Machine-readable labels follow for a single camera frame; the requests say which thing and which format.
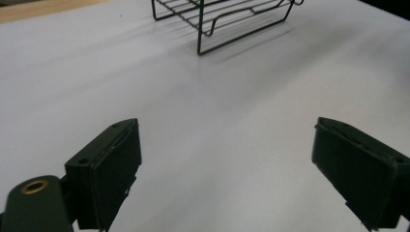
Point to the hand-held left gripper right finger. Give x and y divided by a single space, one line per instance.
357 174

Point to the wooden table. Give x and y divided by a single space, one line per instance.
35 9

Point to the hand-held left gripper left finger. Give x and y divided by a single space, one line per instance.
106 174

